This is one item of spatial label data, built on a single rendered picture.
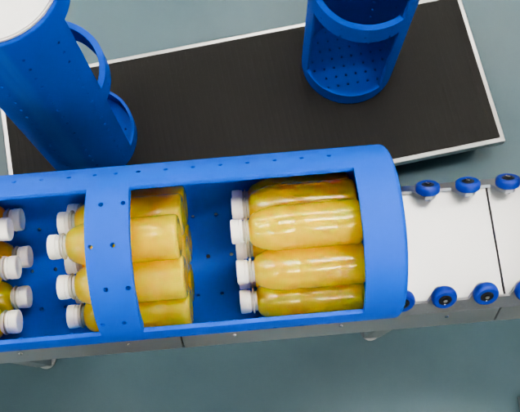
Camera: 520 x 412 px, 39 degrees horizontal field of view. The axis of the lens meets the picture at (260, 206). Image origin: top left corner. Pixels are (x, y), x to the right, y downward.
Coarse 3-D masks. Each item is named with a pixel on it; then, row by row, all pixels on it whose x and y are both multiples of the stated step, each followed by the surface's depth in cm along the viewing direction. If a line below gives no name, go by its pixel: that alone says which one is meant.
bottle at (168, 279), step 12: (132, 264) 116; (144, 264) 116; (156, 264) 116; (168, 264) 116; (180, 264) 116; (72, 276) 118; (84, 276) 116; (144, 276) 115; (156, 276) 115; (168, 276) 115; (180, 276) 115; (72, 288) 117; (84, 288) 115; (144, 288) 115; (156, 288) 115; (168, 288) 115; (180, 288) 115; (84, 300) 116; (144, 300) 117; (156, 300) 117
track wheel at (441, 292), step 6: (438, 288) 132; (444, 288) 131; (450, 288) 131; (432, 294) 132; (438, 294) 131; (444, 294) 131; (450, 294) 131; (456, 294) 132; (432, 300) 132; (438, 300) 132; (444, 300) 131; (450, 300) 132; (438, 306) 132; (444, 306) 133; (450, 306) 133
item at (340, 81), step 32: (320, 0) 186; (352, 0) 223; (384, 0) 216; (416, 0) 180; (320, 32) 234; (352, 32) 186; (384, 32) 186; (320, 64) 232; (352, 64) 232; (384, 64) 231; (352, 96) 224
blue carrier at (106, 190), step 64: (0, 192) 113; (64, 192) 112; (128, 192) 111; (192, 192) 132; (384, 192) 110; (128, 256) 108; (192, 256) 135; (384, 256) 108; (64, 320) 129; (128, 320) 111; (256, 320) 115; (320, 320) 116
